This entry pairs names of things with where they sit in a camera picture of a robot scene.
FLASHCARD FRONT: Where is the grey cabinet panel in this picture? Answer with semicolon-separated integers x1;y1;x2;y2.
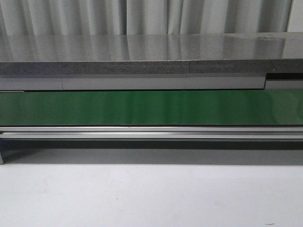
0;73;303;91

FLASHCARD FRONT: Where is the green conveyor belt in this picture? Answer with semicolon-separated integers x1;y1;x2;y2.
0;89;303;126

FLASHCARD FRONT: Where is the grey curtain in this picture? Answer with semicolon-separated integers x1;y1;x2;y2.
0;0;303;35

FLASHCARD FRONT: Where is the aluminium conveyor frame rail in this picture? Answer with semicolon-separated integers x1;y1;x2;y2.
0;126;303;166

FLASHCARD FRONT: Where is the dark granite counter slab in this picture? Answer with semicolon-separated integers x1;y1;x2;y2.
0;32;303;75

